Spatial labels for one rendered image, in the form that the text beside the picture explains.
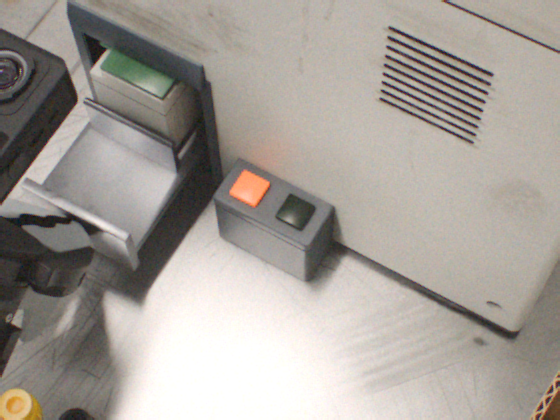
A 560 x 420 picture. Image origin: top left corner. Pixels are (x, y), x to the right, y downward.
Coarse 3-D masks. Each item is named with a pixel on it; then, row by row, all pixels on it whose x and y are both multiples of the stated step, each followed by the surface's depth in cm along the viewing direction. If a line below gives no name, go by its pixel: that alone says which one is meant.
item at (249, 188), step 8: (240, 176) 60; (248, 176) 60; (256, 176) 60; (240, 184) 60; (248, 184) 60; (256, 184) 60; (264, 184) 60; (232, 192) 60; (240, 192) 60; (248, 192) 60; (256, 192) 60; (264, 192) 60; (248, 200) 60; (256, 200) 60
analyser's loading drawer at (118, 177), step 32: (96, 128) 63; (128, 128) 60; (64, 160) 62; (96, 160) 62; (128, 160) 62; (160, 160) 62; (192, 160) 62; (32, 192) 59; (64, 192) 61; (96, 192) 61; (128, 192) 61; (160, 192) 61; (96, 224) 58; (128, 224) 61; (128, 256) 60
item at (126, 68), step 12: (108, 48) 58; (108, 60) 57; (120, 60) 57; (132, 60) 57; (108, 72) 57; (120, 72) 57; (132, 72) 57; (144, 72) 57; (156, 72) 57; (132, 84) 57; (144, 84) 56; (156, 84) 56; (168, 84) 56; (156, 96) 56
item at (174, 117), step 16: (96, 64) 58; (96, 80) 59; (112, 80) 57; (112, 96) 59; (128, 96) 58; (144, 96) 57; (176, 96) 58; (192, 96) 60; (128, 112) 60; (144, 112) 59; (160, 112) 58; (176, 112) 59; (192, 112) 61; (160, 128) 59; (176, 128) 60; (192, 128) 62; (176, 144) 61
